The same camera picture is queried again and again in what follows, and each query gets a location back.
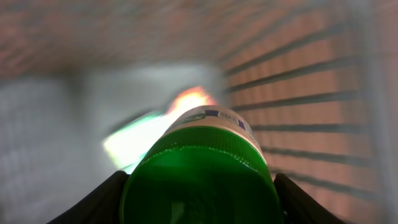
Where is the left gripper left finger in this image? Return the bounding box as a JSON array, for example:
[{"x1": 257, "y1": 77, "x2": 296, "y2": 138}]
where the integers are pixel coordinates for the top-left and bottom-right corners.
[{"x1": 48, "y1": 170, "x2": 129, "y2": 224}]

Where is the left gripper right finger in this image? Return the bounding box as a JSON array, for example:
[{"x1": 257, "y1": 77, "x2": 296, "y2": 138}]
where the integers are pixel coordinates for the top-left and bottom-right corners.
[{"x1": 274, "y1": 173, "x2": 345, "y2": 224}]

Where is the teal tissue pack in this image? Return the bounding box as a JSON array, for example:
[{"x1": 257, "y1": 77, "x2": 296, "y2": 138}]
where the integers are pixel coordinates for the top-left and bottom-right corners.
[{"x1": 102, "y1": 110, "x2": 177, "y2": 174}]

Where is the green lid jar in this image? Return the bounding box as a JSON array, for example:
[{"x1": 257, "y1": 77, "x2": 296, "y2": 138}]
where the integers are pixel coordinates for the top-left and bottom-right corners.
[{"x1": 119, "y1": 105, "x2": 284, "y2": 224}]

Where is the orange snack packet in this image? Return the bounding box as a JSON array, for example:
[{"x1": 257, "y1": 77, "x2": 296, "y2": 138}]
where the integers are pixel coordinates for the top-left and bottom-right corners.
[{"x1": 165, "y1": 86, "x2": 217, "y2": 116}]

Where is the grey plastic mesh basket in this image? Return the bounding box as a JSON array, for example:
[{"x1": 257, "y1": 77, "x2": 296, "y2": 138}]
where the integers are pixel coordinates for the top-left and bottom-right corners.
[{"x1": 1, "y1": 0, "x2": 397, "y2": 223}]

